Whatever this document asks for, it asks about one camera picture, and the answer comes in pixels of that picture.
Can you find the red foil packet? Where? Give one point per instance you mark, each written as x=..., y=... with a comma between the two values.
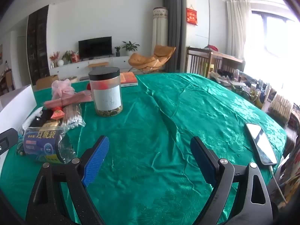
x=57, y=113

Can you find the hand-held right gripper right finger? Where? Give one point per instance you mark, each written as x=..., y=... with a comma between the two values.
x=202, y=161

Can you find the window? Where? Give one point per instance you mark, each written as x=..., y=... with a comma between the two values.
x=276, y=46

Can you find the clear jar with black lid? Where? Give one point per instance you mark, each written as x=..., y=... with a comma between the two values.
x=105, y=96

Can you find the red flowers in vase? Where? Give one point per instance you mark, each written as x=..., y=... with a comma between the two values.
x=54, y=57

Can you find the clear plastic bag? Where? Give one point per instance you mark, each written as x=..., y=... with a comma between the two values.
x=69, y=150

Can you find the round white vase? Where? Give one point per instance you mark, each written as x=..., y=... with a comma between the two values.
x=60, y=62

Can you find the green satin floral tablecloth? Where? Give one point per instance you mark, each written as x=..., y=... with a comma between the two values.
x=211, y=103

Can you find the pack of cotton swabs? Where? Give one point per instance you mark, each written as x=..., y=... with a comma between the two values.
x=72, y=118

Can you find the smartphone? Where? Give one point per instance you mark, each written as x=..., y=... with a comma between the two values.
x=260, y=143

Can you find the dark display cabinet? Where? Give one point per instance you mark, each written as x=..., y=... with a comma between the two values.
x=37, y=46

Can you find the standing air conditioner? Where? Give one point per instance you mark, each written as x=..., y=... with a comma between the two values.
x=159, y=28

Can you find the large potted green plant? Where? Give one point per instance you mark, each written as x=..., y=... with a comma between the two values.
x=130, y=46

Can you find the wooden crib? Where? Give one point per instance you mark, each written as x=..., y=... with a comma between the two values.
x=199, y=61

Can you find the beige curtain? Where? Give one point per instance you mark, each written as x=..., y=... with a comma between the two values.
x=236, y=28

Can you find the green matte tablecloth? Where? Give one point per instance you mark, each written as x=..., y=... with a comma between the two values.
x=117, y=133

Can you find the small potted green plant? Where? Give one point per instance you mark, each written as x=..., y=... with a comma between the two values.
x=117, y=51

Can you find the black cloth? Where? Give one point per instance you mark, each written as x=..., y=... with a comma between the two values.
x=44, y=116

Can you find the pink stick packet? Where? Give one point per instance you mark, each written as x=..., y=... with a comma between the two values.
x=54, y=103
x=75, y=97

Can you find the blue bag roll packet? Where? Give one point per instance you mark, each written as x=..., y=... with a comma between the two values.
x=39, y=143

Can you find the beige woven basket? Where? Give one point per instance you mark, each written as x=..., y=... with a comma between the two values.
x=280, y=109

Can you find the grey curtain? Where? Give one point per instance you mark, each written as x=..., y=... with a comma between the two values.
x=175, y=28

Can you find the black television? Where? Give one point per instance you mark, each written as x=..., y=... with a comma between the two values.
x=95, y=47

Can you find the gold foil packet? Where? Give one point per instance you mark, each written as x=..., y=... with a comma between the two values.
x=52, y=123

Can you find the white television cabinet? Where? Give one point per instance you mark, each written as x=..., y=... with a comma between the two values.
x=70, y=68

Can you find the red wall hanging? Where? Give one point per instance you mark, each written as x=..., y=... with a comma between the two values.
x=191, y=16

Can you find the cardboard box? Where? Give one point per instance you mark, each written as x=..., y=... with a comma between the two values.
x=46, y=82

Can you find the wooden stool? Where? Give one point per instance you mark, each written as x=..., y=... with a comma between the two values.
x=98, y=64

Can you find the wooden dining chair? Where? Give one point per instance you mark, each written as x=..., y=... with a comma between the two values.
x=8, y=82

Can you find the white board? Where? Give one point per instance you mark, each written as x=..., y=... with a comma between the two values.
x=16, y=105

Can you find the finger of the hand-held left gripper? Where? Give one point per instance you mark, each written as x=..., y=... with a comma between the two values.
x=8, y=140

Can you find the red cloth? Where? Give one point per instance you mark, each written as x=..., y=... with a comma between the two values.
x=212, y=47

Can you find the leafy plant with red ornaments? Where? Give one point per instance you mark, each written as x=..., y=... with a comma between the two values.
x=69, y=56

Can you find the orange lounge chair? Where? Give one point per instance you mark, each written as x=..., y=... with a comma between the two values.
x=150, y=61

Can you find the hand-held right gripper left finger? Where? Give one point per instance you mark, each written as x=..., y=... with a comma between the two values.
x=96, y=161

